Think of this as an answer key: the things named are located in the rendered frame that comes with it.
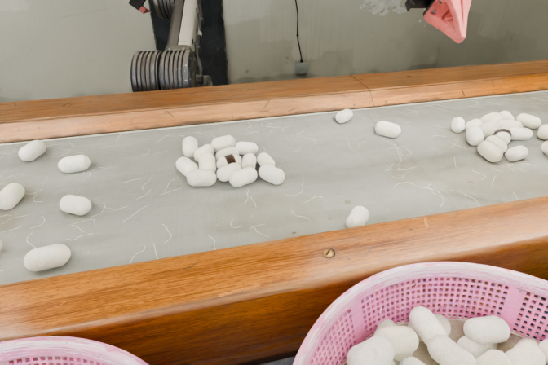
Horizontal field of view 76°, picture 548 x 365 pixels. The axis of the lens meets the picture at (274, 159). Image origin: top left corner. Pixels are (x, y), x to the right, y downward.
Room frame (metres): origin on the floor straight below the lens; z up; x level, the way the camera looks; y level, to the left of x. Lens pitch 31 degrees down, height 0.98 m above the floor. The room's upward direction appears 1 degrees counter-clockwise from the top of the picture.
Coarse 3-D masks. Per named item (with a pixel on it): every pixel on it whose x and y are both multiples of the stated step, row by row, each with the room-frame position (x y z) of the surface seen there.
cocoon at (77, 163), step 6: (72, 156) 0.38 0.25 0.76; (78, 156) 0.38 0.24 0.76; (84, 156) 0.38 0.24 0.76; (60, 162) 0.37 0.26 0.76; (66, 162) 0.37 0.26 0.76; (72, 162) 0.37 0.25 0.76; (78, 162) 0.37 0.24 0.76; (84, 162) 0.37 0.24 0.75; (90, 162) 0.38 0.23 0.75; (60, 168) 0.36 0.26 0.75; (66, 168) 0.36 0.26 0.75; (72, 168) 0.37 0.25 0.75; (78, 168) 0.37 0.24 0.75; (84, 168) 0.37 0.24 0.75
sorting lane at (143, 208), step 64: (192, 128) 0.50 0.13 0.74; (256, 128) 0.49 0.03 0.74; (320, 128) 0.49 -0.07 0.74; (448, 128) 0.49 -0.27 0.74; (64, 192) 0.33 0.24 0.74; (128, 192) 0.33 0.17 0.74; (192, 192) 0.33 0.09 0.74; (256, 192) 0.32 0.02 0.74; (320, 192) 0.32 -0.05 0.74; (384, 192) 0.32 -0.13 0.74; (448, 192) 0.32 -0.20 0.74; (512, 192) 0.32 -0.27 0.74; (0, 256) 0.23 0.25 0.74; (128, 256) 0.23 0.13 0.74
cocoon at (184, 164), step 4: (184, 156) 0.38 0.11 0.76; (180, 160) 0.37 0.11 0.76; (184, 160) 0.37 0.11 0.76; (188, 160) 0.37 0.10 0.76; (176, 164) 0.37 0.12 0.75; (180, 164) 0.36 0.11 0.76; (184, 164) 0.36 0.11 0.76; (188, 164) 0.36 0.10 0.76; (192, 164) 0.36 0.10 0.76; (196, 164) 0.36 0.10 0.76; (180, 168) 0.36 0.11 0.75; (184, 168) 0.35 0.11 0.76; (188, 168) 0.35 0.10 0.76; (192, 168) 0.35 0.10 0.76; (196, 168) 0.36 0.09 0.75; (184, 172) 0.35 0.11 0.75; (188, 172) 0.35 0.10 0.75
